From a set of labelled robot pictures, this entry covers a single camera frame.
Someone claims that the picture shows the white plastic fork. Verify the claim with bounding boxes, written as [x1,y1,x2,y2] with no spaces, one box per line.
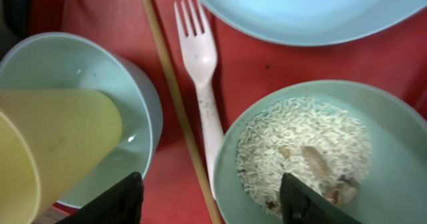
[174,0,224,193]

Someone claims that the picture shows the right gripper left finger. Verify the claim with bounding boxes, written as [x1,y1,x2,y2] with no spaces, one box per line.
[57,172,144,224]

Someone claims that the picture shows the rice food scraps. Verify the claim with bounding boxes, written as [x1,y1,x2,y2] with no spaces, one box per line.
[236,97,372,217]

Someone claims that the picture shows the green bowl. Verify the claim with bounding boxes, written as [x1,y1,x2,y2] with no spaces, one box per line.
[214,80,426,224]

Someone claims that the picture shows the wooden chopstick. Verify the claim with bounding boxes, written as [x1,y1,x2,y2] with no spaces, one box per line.
[142,0,222,224]

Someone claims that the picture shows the light blue plate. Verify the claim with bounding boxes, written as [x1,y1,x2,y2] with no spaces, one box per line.
[200,0,426,47]

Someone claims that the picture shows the light blue bowl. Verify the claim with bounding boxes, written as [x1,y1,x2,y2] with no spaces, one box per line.
[1,32,163,209]

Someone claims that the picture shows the yellow plastic cup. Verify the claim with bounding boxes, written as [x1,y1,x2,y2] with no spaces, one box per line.
[1,89,122,223]

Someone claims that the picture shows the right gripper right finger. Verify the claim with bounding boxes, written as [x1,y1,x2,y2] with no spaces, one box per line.
[280,173,361,224]

